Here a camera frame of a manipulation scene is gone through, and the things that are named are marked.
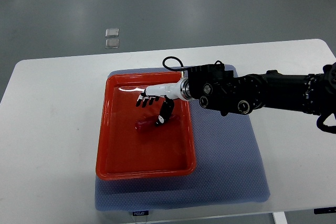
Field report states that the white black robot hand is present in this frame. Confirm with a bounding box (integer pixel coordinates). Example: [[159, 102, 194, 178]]
[[136, 78, 190, 126]]

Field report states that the white table leg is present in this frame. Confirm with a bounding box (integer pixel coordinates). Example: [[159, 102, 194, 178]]
[[272, 211, 288, 224]]

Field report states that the upper floor socket plate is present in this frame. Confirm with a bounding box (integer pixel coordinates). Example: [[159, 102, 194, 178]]
[[105, 28, 119, 38]]

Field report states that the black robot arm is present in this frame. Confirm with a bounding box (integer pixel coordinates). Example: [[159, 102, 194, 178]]
[[136, 60, 335, 134]]

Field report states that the black table control label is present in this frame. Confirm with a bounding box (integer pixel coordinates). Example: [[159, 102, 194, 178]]
[[132, 210, 149, 217]]

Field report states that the red pepper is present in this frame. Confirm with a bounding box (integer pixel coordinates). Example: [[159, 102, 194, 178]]
[[135, 114, 181, 133]]

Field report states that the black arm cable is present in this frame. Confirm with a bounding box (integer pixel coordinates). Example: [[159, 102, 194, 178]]
[[162, 56, 188, 76]]

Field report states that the red plastic tray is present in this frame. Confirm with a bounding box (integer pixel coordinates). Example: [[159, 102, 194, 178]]
[[96, 72, 196, 181]]

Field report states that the blue grey mesh mat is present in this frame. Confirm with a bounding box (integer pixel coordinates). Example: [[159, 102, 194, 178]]
[[95, 68, 270, 211]]

